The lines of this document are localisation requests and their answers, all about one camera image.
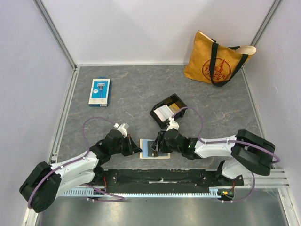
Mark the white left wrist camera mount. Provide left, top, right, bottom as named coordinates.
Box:
left=114, top=123, right=129, bottom=137

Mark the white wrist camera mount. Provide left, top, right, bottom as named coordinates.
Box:
left=114, top=123, right=129, bottom=137
left=166, top=117, right=179, bottom=131

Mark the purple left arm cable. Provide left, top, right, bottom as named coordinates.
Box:
left=27, top=117, right=125, bottom=209

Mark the blue razor package box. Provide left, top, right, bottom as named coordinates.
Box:
left=88, top=78, right=111, bottom=107

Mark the grey slotted cable duct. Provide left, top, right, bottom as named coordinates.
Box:
left=60, top=186, right=221, bottom=198

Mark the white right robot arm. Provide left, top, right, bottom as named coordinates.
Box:
left=150, top=129, right=276, bottom=186

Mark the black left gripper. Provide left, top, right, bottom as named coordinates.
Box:
left=110, top=134, right=142, bottom=156

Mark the stack of white cards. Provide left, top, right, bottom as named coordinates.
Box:
left=154, top=105, right=173, bottom=122

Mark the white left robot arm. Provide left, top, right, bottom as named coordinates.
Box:
left=19, top=129, right=141, bottom=213

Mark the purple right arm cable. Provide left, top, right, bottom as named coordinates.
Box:
left=170, top=107, right=281, bottom=203

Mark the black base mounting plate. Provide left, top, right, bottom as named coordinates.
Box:
left=89, top=169, right=244, bottom=193

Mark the gold VIP card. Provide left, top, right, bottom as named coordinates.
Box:
left=168, top=103, right=181, bottom=113

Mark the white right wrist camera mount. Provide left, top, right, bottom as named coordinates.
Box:
left=166, top=117, right=179, bottom=131

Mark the aluminium corner post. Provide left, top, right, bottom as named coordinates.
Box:
left=251, top=0, right=283, bottom=46
left=33, top=0, right=77, bottom=70

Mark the yellow Trader Joe's tote bag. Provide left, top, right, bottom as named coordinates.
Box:
left=184, top=31, right=257, bottom=87

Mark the beige leather card holder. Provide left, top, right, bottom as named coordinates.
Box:
left=139, top=139, right=171, bottom=159

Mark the aluminium corner post left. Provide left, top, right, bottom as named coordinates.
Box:
left=33, top=0, right=77, bottom=70

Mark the black plastic card box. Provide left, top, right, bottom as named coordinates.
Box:
left=150, top=94, right=187, bottom=129

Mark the aluminium corner post right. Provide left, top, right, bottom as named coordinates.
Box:
left=251, top=0, right=283, bottom=46

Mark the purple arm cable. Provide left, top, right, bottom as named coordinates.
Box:
left=170, top=107, right=281, bottom=203
left=27, top=117, right=125, bottom=209

